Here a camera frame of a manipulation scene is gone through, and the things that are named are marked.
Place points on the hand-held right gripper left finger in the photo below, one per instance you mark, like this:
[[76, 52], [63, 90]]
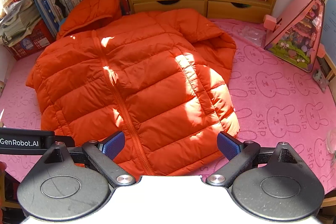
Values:
[[115, 145]]

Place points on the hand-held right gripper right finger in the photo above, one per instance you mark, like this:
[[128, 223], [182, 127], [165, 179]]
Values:
[[228, 146]]

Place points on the orange puffer jacket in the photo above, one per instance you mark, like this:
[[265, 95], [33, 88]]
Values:
[[144, 69]]

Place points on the pink bunny print blanket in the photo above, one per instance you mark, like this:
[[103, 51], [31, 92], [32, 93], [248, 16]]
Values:
[[262, 108]]

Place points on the red plastic crate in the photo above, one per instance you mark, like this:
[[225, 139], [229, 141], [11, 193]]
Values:
[[31, 40]]

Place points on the small grey toy figure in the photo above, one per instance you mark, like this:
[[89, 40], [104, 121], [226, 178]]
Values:
[[320, 81]]

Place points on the clear plastic bag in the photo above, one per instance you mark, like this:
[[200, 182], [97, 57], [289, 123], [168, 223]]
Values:
[[252, 33]]

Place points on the stack of paper booklets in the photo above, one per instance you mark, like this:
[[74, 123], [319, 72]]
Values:
[[18, 19]]

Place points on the pink triangular toy case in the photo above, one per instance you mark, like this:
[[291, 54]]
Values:
[[296, 32]]

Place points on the wooden drawer organizer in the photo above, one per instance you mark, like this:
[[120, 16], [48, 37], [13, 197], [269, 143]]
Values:
[[170, 6]]

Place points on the white document board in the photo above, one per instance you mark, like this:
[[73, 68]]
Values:
[[330, 19]]

